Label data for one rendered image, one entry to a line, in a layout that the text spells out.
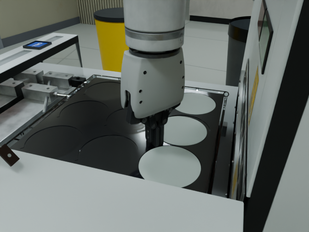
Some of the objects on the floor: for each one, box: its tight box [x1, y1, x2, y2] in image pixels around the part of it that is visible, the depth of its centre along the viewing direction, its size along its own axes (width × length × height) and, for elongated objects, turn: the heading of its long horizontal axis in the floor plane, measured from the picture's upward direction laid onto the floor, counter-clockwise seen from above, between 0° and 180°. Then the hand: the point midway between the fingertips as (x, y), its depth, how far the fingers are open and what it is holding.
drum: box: [93, 7, 129, 72], centre depth 249 cm, size 47×47×74 cm
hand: (154, 132), depth 47 cm, fingers closed
